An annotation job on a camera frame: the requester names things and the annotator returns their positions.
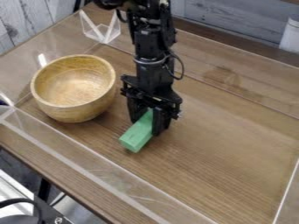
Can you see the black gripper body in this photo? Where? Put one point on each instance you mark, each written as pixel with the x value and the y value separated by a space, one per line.
pixel 150 85

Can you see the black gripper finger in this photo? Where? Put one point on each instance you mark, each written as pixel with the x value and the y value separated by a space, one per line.
pixel 136 109
pixel 161 121

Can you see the green rectangular block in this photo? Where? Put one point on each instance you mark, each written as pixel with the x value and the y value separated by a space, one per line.
pixel 138 133

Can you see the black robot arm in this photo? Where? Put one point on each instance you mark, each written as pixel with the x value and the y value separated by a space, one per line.
pixel 149 21

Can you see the brown wooden bowl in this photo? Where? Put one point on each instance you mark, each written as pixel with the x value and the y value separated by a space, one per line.
pixel 74 88

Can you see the black table leg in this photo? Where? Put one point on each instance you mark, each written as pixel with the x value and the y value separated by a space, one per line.
pixel 44 190

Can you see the white cylindrical container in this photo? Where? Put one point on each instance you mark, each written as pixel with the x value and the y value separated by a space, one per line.
pixel 289 39

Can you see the clear acrylic tray wall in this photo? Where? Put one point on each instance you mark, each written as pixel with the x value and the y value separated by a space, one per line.
pixel 218 168

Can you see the black metal bracket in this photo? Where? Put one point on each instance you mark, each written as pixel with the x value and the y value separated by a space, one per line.
pixel 50 216

